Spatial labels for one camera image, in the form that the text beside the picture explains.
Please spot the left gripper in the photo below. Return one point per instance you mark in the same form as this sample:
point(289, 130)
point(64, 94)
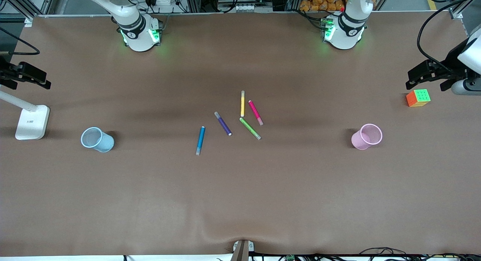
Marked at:
point(452, 66)

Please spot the blue marker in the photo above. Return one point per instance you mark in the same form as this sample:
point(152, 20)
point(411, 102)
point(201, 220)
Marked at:
point(201, 138)

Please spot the pink marker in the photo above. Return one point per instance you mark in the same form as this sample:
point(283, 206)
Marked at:
point(254, 111)

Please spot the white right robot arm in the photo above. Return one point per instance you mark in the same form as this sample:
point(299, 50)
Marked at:
point(137, 35)

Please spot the colourful puzzle cube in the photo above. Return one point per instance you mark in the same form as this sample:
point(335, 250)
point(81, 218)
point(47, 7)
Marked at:
point(418, 98)

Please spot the blue mesh cup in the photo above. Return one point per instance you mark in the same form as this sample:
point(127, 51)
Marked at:
point(103, 143)

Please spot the pink mesh cup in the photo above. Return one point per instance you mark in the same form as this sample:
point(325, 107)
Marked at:
point(359, 140)

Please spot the white power strip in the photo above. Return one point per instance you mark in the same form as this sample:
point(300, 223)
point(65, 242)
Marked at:
point(165, 0)

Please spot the green marker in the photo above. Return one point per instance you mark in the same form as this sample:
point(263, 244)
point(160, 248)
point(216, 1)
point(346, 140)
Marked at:
point(248, 127)

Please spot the purple marker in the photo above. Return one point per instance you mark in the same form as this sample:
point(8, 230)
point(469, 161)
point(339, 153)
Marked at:
point(223, 124)

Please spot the yellow marker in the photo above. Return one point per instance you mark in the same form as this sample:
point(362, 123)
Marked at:
point(242, 105)

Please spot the brown table mat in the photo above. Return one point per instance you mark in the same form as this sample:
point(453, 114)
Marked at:
point(240, 197)

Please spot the aluminium camera mount post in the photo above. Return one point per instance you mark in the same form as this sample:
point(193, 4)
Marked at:
point(242, 251)

